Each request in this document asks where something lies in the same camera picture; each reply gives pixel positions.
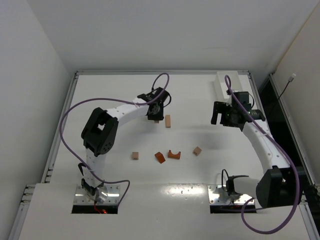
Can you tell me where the light pentagon wood block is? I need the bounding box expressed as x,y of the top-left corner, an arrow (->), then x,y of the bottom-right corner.
193,146 -> 202,156

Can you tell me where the dark red wedge block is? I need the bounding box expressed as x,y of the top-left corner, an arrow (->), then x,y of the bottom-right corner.
154,152 -> 166,164

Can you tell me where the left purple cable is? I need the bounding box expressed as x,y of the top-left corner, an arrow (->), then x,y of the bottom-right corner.
59,72 -> 171,203

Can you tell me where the black wall cable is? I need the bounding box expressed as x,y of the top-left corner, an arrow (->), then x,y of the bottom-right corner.
277,73 -> 297,100

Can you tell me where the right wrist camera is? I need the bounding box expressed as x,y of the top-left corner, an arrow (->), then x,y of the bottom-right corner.
231,91 -> 252,111

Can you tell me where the dark red arch block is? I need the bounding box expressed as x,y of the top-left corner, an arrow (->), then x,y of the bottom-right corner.
167,150 -> 181,160

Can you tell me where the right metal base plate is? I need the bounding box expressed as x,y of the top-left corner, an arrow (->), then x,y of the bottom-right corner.
207,184 -> 252,207

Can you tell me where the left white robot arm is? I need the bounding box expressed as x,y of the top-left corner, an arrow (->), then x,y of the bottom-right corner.
78,87 -> 172,197

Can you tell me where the light wood cube block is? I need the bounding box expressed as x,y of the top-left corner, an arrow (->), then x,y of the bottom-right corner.
131,151 -> 139,160

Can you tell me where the metal base plate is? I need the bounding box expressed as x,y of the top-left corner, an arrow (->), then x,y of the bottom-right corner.
73,185 -> 120,206
207,184 -> 252,207

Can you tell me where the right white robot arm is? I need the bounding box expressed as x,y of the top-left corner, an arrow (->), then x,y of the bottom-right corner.
211,101 -> 304,208

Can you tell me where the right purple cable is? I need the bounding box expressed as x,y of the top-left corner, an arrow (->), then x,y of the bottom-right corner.
224,74 -> 301,235

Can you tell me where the white perforated box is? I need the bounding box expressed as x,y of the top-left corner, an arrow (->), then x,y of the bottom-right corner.
213,71 -> 243,103

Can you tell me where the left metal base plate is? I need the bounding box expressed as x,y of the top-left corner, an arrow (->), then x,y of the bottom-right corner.
73,185 -> 120,206

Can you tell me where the purple cable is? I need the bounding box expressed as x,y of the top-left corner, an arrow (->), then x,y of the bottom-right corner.
59,72 -> 171,203
224,74 -> 301,235

